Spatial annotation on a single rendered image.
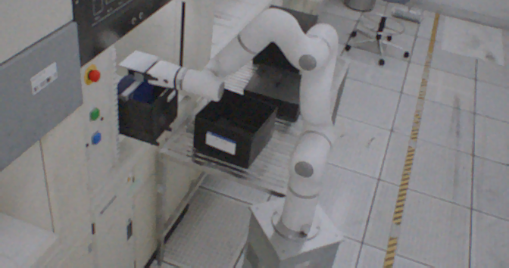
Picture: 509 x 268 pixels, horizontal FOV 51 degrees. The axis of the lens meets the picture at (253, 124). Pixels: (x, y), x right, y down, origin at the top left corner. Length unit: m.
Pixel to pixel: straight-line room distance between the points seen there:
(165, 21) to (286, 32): 0.88
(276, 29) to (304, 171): 0.48
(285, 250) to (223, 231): 1.10
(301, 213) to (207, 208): 1.26
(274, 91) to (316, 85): 0.95
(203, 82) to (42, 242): 0.74
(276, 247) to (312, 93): 0.62
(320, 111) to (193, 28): 0.82
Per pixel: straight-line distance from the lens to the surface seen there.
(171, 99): 2.05
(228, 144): 2.26
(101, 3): 1.69
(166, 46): 2.44
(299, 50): 1.57
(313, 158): 1.76
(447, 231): 3.47
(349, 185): 3.52
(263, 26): 1.65
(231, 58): 1.74
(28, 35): 1.46
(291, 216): 2.01
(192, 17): 2.31
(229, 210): 3.18
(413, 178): 3.75
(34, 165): 1.76
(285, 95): 2.62
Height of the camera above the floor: 2.26
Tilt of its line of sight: 36 degrees down
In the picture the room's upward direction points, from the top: 8 degrees clockwise
